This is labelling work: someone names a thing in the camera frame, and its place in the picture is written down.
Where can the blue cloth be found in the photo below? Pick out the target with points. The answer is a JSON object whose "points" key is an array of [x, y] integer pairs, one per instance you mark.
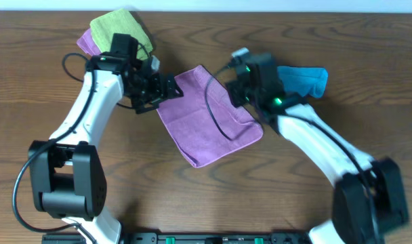
{"points": [[306, 81]]}

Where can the purple microfiber cloth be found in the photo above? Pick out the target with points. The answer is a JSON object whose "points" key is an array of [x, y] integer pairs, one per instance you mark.
{"points": [[203, 123]]}

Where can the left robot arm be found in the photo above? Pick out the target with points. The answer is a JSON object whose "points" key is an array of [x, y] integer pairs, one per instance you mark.
{"points": [[67, 177]]}

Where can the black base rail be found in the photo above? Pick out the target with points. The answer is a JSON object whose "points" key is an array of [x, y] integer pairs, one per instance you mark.
{"points": [[281, 237]]}

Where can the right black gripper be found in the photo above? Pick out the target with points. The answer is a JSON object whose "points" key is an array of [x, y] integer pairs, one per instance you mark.
{"points": [[234, 90]]}

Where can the purple folded cloth under green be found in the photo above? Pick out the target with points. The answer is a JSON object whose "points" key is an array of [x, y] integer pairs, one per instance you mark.
{"points": [[87, 44]]}

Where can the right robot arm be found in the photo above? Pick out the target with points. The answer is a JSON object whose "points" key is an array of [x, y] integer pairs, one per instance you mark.
{"points": [[368, 194]]}

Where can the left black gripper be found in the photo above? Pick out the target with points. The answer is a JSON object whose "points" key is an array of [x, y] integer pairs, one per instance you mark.
{"points": [[155, 90]]}

